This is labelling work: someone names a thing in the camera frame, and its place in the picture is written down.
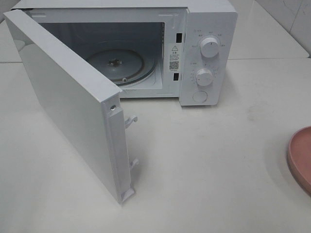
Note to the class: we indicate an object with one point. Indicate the round white door button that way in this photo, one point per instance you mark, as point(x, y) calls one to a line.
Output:
point(200, 96)

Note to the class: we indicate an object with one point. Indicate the white microwave knob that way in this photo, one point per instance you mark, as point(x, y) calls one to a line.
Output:
point(209, 46)
point(204, 77)

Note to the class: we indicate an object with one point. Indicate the white microwave door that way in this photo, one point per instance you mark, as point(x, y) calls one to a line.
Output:
point(81, 102)

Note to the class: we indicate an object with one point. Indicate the pink round plate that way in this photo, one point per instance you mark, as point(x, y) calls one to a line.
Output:
point(299, 158)

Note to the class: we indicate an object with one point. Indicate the glass microwave turntable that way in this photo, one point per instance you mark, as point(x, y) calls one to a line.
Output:
point(118, 65)

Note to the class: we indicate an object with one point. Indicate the white warning label sticker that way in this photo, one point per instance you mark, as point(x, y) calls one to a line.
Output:
point(174, 57)

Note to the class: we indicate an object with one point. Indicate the white microwave oven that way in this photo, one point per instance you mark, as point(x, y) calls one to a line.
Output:
point(146, 27)

